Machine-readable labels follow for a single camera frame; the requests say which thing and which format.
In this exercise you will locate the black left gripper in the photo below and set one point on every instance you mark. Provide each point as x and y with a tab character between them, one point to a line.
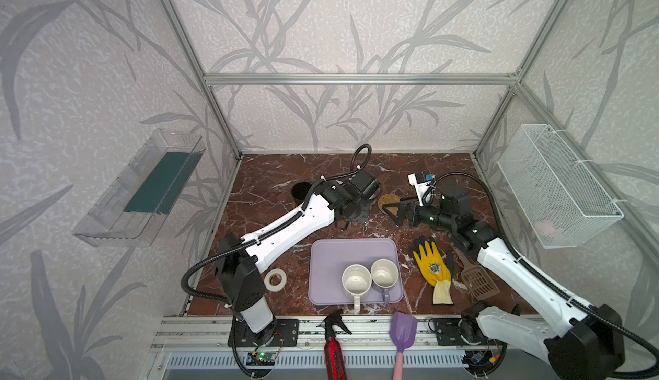
353	213

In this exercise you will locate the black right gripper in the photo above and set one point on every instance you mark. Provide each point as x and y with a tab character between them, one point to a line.
412	212

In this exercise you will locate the woven rattan round coaster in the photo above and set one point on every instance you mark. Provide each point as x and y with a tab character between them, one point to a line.
389	204

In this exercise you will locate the black mug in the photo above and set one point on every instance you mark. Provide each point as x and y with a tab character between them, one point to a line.
299	192

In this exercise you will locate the lilac mug white inside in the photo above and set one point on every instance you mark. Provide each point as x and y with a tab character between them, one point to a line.
385	275

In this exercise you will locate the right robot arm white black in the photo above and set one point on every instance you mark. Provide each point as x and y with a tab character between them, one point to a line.
577	339

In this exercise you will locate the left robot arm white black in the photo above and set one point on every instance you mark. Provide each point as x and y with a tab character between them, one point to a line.
239	266

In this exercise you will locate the lilac plastic tray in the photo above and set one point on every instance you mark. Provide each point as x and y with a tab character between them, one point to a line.
330	257

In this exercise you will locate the yellow black work glove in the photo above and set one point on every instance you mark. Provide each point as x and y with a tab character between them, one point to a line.
434	270

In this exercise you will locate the brown plastic litter scoop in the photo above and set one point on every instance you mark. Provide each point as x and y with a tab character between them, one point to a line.
476	278

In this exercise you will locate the white tape roll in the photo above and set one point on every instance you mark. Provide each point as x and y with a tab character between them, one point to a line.
275	280

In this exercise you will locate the purple plastic scoop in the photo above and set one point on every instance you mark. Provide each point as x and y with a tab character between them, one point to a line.
403	333

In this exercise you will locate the red spray bottle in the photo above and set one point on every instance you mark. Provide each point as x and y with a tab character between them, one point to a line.
333	354

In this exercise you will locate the green circuit board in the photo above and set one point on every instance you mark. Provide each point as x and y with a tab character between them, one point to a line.
258	358

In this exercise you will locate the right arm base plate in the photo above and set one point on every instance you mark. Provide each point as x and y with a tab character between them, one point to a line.
449	332

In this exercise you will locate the white wire mesh basket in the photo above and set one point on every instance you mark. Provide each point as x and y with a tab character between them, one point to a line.
561	198

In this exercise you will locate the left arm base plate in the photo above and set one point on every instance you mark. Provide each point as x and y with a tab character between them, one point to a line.
282	332

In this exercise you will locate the clear plastic wall shelf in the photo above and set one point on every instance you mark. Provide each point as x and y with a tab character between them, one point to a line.
132	211

